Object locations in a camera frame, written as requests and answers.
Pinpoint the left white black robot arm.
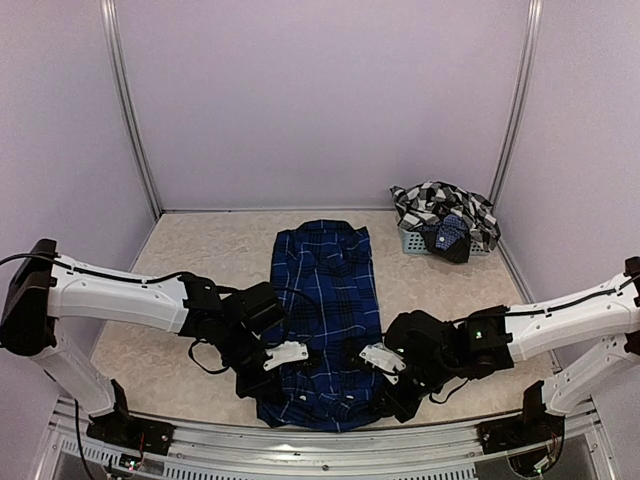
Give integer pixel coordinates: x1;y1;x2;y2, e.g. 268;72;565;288
1;239;285;445

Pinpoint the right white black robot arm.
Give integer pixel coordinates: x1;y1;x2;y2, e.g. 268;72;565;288
359;257;639;444

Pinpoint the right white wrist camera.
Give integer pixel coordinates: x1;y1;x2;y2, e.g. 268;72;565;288
359;343;406;375

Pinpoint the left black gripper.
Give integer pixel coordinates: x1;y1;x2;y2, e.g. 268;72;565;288
216;322;285;405

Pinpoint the light blue plastic basket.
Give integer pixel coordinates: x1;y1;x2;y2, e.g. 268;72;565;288
398;228;490;256

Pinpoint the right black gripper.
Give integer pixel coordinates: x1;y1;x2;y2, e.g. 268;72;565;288
367;355;457;425

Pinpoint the small blue check shirt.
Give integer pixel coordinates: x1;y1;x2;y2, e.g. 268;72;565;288
419;214;470;251

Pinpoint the front aluminium rail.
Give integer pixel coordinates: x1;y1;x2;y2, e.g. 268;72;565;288
34;398;619;479

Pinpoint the blue plaid long sleeve shirt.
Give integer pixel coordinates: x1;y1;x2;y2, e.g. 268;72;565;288
256;219;385;433

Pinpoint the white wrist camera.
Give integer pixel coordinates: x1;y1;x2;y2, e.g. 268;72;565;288
359;343;406;375
263;341;309;371

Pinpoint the right aluminium frame post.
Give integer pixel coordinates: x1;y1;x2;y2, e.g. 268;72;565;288
487;0;544;211

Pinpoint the aluminium frame post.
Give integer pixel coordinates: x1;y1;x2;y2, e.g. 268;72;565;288
487;0;544;211
100;0;164;221

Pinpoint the left aluminium frame post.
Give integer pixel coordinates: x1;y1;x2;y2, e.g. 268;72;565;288
100;0;164;221

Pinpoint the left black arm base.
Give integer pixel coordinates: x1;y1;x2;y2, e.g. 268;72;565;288
86;380;175;456

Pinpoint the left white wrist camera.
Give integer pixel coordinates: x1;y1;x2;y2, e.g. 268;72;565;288
263;341;309;371

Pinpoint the black white checkered shirt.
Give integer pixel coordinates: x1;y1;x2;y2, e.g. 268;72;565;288
390;181;501;252

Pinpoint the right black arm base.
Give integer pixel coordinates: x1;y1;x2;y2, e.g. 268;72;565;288
476;380;565;454

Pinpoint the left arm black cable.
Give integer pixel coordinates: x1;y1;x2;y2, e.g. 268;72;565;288
188;287;324;375

